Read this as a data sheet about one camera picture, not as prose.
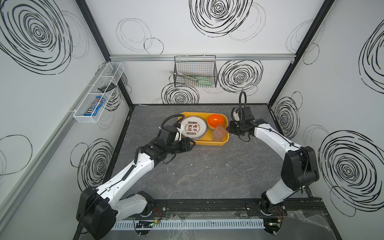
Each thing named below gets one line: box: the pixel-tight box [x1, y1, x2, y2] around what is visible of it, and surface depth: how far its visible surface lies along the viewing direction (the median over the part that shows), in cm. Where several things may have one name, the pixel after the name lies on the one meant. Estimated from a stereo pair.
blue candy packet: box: [83, 96, 106, 116], surface depth 72 cm
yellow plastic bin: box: [179, 112, 230, 147], surface depth 99 cm
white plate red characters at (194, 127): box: [181, 116, 207, 140], surface depth 104 cm
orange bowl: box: [207, 114, 225, 129], surface depth 104 cm
